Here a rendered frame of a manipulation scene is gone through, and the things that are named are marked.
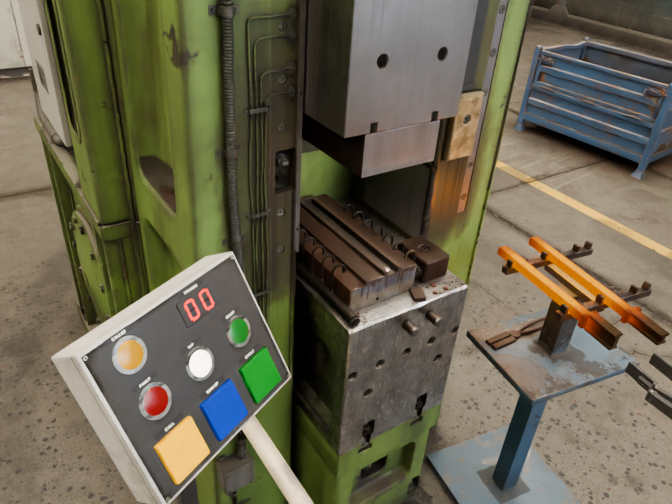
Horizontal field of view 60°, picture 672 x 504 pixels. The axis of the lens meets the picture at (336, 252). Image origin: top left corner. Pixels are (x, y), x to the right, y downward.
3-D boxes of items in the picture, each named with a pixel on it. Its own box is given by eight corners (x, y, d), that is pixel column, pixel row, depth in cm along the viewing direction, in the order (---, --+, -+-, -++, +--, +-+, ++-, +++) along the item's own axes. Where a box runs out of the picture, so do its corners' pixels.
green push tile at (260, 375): (282, 379, 110) (267, 346, 108) (258, 404, 104) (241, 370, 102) (276, 379, 111) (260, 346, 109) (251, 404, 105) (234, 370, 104)
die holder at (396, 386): (442, 402, 175) (470, 284, 151) (338, 457, 157) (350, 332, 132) (339, 302, 213) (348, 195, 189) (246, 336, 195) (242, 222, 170)
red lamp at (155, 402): (175, 411, 91) (172, 391, 89) (145, 423, 89) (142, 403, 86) (168, 398, 93) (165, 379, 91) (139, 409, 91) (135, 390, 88)
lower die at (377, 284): (412, 288, 148) (417, 261, 143) (348, 313, 138) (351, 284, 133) (324, 216, 176) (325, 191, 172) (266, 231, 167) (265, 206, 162)
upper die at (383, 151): (434, 160, 128) (440, 119, 123) (361, 178, 119) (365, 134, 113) (330, 102, 157) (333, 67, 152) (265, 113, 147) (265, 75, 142)
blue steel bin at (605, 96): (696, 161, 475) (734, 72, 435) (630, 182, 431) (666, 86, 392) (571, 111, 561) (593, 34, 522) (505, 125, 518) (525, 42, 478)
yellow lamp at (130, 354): (150, 366, 89) (146, 345, 86) (119, 377, 86) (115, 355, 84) (143, 353, 91) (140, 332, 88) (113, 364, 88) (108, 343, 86)
